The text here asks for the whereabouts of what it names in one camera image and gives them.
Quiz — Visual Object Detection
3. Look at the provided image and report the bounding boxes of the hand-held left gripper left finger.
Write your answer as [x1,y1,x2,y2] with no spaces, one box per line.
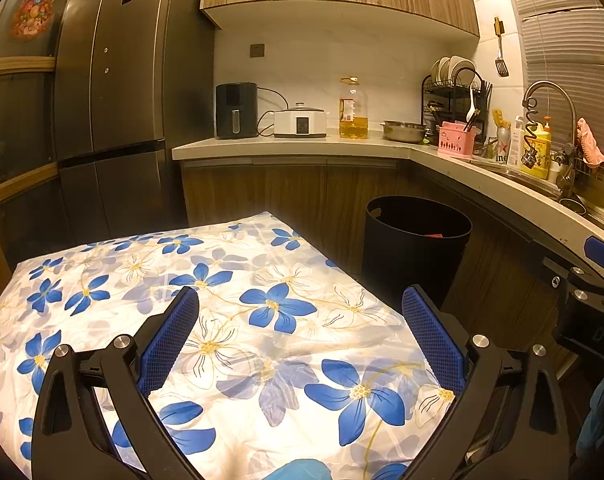
[32,286,203,480]

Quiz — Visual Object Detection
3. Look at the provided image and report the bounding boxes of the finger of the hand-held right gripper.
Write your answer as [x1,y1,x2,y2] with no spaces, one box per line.
[541,255,590,293]
[583,235,604,273]

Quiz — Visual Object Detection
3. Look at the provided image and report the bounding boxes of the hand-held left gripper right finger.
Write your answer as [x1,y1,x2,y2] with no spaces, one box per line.
[401,284,573,480]

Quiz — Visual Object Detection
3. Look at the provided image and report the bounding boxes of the black trash bin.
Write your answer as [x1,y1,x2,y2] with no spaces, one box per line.
[362,196,473,311]

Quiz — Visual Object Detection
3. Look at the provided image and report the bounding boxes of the person's right hand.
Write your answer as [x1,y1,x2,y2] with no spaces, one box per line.
[574,374,604,461]

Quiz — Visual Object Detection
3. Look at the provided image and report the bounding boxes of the person's left hand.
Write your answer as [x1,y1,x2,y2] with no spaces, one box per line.
[272,460,333,480]

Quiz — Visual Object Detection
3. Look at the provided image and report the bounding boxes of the blue floral cloth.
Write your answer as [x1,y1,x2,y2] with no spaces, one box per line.
[0,211,455,480]

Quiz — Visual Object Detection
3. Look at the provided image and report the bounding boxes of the steel sink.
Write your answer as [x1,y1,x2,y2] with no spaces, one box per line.
[474,157,604,233]

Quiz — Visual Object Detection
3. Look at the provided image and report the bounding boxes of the pink dish cloth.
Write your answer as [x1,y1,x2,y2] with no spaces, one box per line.
[576,117,604,168]

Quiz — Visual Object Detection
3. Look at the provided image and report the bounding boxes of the yellow detergent bottle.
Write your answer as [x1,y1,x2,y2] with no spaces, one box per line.
[521,116,553,179]

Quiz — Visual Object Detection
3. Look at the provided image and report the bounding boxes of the beer can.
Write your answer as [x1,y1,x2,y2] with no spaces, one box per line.
[496,127,513,163]

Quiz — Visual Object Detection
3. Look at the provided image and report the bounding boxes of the white plastic bottle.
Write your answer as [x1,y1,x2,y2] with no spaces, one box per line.
[511,116,525,167]

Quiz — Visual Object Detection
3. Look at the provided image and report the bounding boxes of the pink utensil holder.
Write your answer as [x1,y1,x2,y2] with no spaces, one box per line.
[438,121,477,159]

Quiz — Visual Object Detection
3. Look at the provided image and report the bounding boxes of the steel kitchen faucet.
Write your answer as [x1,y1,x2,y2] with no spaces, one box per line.
[522,80,578,201]

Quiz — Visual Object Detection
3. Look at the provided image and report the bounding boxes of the white ladle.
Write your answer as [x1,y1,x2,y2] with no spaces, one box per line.
[464,82,479,121]

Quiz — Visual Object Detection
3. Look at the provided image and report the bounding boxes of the kitchen counter with wooden cabinets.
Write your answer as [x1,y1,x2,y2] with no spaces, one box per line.
[172,132,604,376]

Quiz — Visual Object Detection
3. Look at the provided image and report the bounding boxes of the black dish rack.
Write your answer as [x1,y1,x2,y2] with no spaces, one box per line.
[421,72,493,138]

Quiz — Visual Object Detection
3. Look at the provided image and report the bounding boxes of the steel basin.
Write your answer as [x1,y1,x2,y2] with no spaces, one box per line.
[381,120,427,142]

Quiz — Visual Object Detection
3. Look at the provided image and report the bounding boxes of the hanging metal spatula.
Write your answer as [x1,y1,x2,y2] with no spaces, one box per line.
[493,16,509,77]

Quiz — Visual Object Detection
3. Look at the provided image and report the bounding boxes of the window blinds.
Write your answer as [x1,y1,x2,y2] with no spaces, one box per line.
[502,0,604,181]

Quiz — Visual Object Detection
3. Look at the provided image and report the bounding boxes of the cooking oil bottle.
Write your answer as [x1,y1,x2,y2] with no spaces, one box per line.
[339,77,370,140]

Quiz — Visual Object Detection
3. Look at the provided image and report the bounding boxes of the black air fryer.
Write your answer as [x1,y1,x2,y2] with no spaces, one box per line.
[215,82,259,140]

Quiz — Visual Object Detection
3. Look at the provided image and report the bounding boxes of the white electric cooker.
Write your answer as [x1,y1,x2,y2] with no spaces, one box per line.
[273,102,329,139]

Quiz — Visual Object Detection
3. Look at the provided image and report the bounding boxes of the dark steel refrigerator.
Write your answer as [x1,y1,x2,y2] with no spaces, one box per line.
[52,0,217,243]

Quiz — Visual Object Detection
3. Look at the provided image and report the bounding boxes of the wooden framed glass door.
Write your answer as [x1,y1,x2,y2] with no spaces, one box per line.
[0,0,77,281]

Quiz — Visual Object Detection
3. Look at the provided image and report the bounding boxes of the red floral door sticker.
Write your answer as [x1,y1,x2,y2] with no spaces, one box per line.
[9,0,50,38]

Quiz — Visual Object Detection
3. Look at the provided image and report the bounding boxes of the wire sink caddy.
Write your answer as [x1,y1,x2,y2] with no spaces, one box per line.
[557,152,604,182]

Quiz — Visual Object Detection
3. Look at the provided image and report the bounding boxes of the black power cable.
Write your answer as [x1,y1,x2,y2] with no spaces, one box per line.
[256,87,287,137]

